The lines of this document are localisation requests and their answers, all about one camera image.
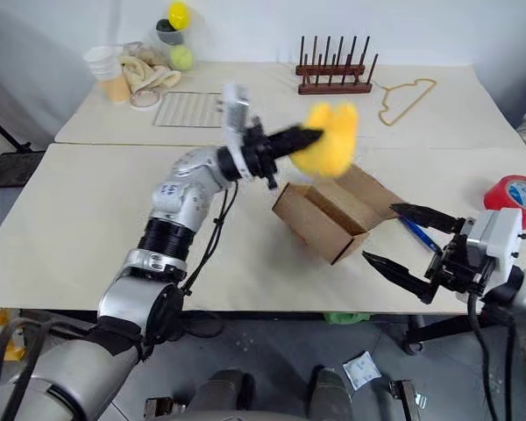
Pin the white sachet packet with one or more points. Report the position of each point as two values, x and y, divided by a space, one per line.
361 370

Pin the red tape roll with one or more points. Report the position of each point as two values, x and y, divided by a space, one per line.
499 197

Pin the white paper cup stack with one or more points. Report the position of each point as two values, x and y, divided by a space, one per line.
103 61

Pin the metal bracket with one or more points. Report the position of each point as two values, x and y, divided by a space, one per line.
407 394
164 410

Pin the brown cardboard box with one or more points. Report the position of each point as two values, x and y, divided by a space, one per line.
324 219

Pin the pale orange paper cup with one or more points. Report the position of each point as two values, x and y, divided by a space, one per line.
116 90

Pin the black stand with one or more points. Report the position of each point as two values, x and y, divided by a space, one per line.
2 131

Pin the dark wooden peg rack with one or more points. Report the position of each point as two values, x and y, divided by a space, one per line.
333 87

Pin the yellow plastic toy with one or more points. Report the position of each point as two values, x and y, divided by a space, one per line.
178 15

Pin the yellow-green tennis ball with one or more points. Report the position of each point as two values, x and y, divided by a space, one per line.
182 58

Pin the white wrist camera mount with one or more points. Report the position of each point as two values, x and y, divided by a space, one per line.
236 105
504 237

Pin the blue pen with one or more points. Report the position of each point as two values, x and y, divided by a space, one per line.
421 234

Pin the tan clothes hanger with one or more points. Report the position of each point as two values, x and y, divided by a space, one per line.
388 118

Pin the cream towel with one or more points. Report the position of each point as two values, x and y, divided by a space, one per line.
151 72

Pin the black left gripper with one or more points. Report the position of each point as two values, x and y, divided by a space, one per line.
256 153

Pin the yellow plush item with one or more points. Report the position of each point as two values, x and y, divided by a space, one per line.
333 140

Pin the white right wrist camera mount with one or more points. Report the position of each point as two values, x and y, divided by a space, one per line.
504 237

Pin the green object under table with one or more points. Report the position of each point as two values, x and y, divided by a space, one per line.
346 317

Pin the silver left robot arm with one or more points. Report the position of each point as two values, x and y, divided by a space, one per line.
179 193

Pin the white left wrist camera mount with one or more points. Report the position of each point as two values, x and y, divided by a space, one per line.
236 105

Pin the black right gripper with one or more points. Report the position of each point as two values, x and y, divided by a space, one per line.
456 267

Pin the black table base with caster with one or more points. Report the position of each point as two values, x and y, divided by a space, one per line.
434 335

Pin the dark rounded shape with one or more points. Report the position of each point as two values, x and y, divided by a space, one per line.
333 394
225 394

